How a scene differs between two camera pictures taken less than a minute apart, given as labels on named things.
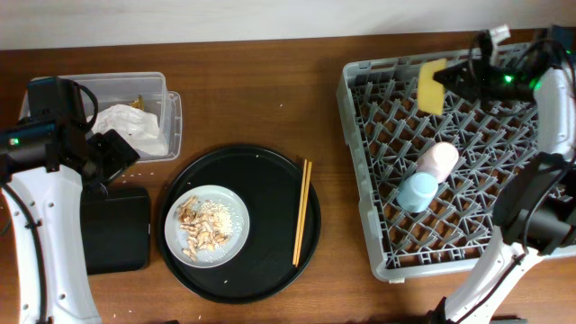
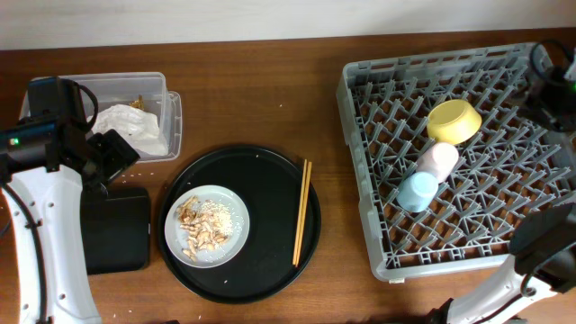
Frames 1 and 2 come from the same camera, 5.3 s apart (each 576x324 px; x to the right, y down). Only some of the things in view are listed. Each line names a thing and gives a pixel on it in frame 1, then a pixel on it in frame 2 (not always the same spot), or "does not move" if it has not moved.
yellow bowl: x=430 y=93 -> x=454 y=121
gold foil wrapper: x=139 y=103 does not move
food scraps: x=208 y=225 does not move
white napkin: x=137 y=126 does not move
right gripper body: x=499 y=82 -> x=553 y=100
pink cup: x=438 y=160 does not move
